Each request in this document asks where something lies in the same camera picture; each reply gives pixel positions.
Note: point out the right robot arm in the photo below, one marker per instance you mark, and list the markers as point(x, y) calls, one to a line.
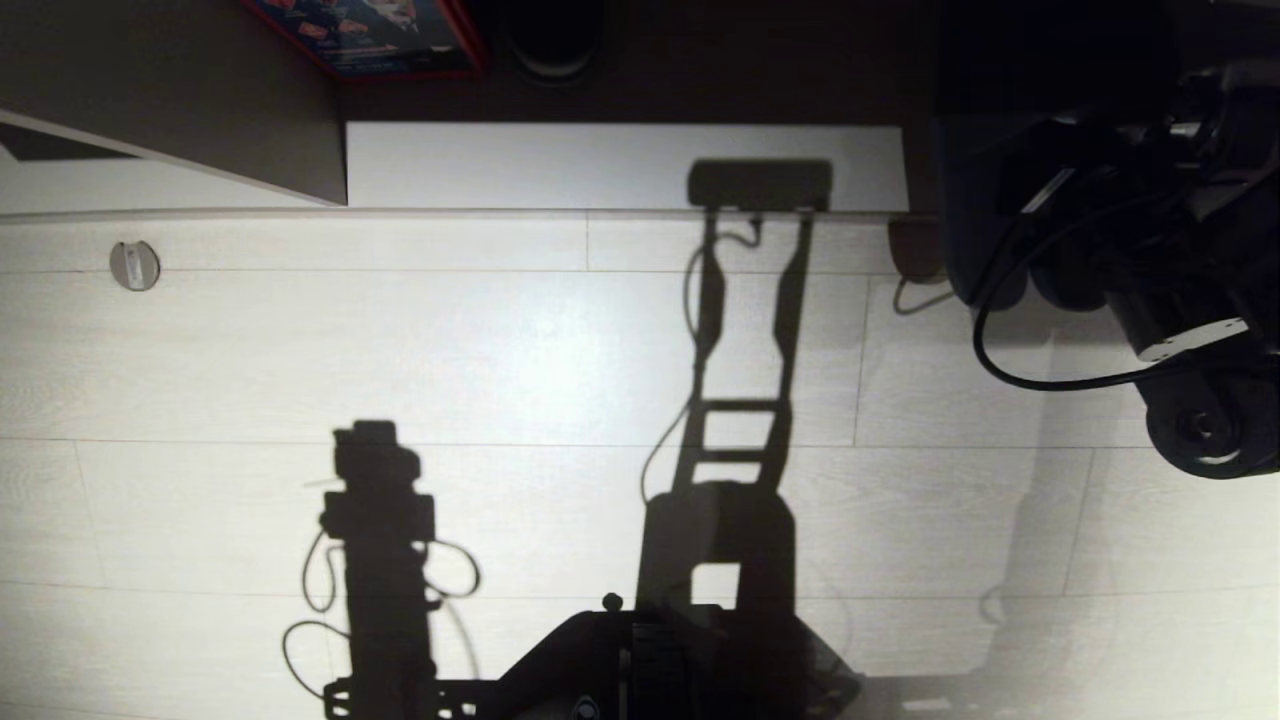
point(1180, 300)

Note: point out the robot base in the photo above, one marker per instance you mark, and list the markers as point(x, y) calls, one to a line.
point(660, 670)

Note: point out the brown furniture foot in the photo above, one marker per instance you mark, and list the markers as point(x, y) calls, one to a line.
point(915, 250)

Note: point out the black round stand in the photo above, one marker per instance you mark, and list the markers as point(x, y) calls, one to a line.
point(555, 40)

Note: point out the red printed box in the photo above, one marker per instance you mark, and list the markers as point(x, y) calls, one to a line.
point(380, 35)

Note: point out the round metal floor doorstop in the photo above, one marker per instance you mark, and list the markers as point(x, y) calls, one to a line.
point(134, 266)

